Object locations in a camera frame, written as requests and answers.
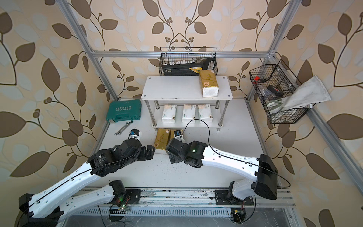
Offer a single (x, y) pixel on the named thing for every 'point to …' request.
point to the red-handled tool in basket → (257, 79)
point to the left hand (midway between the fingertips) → (148, 149)
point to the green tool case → (127, 109)
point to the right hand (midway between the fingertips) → (178, 151)
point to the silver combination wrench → (126, 125)
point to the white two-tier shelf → (177, 102)
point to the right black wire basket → (272, 82)
